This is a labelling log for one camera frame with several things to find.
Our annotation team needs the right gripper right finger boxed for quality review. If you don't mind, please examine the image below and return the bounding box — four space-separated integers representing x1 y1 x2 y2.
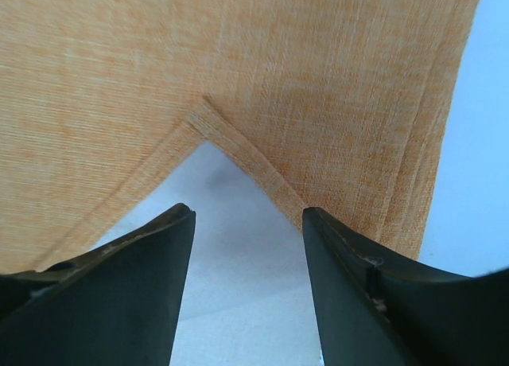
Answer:
302 208 508 365

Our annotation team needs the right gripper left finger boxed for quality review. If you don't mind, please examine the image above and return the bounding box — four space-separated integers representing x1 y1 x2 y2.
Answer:
1 204 196 365

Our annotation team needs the orange cloth placemat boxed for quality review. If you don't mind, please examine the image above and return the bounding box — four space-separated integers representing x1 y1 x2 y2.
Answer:
1 0 479 273

